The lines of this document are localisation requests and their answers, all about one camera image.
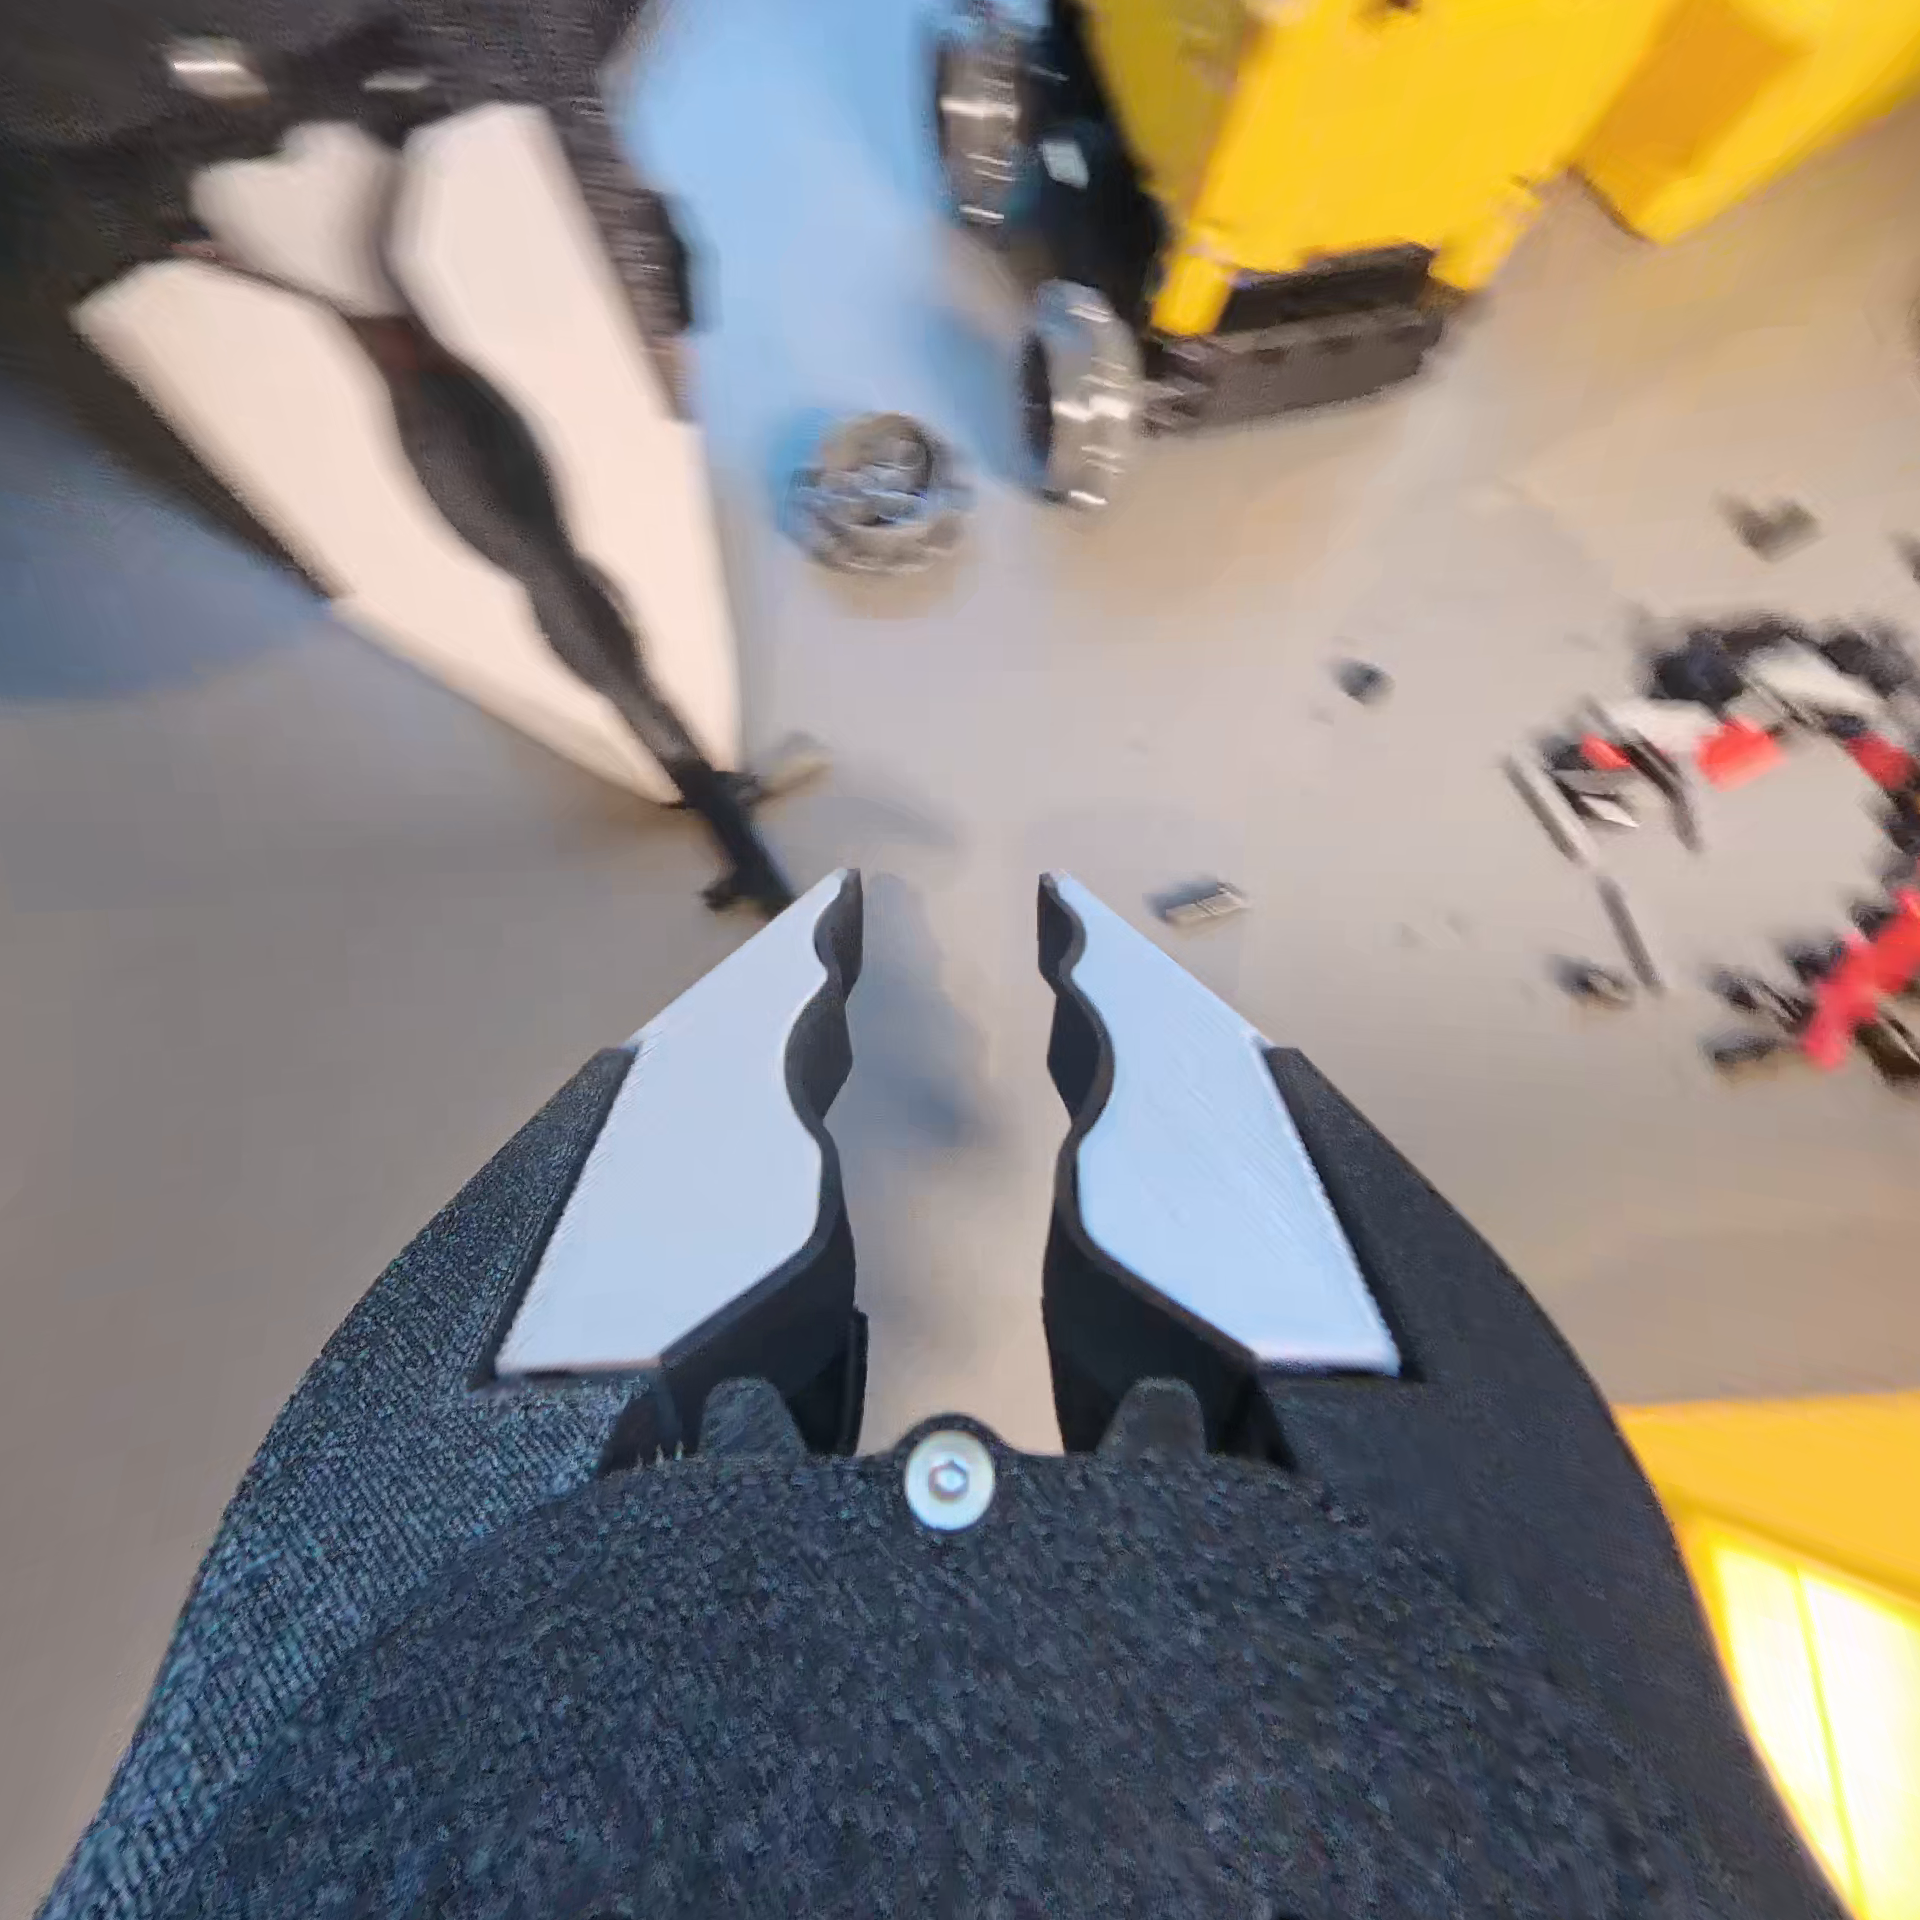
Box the yellow storage bin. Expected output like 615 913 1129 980
1620 1397 1920 1920
1574 0 1920 243

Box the grey desk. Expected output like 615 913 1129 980
0 0 1920 1864

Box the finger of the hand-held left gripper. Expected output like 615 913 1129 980
391 105 749 778
75 265 683 811

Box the thin black holed brick beam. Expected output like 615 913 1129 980
685 752 799 915

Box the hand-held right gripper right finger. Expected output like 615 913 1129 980
1039 874 1404 1456

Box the yellow toy brick vehicle model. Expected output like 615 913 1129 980
931 0 1681 505

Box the grey toothed brick wheel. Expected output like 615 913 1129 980
781 416 976 578

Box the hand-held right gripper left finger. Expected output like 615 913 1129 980
496 874 865 1456

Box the pile of black brick parts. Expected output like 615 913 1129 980
1501 601 1920 1089

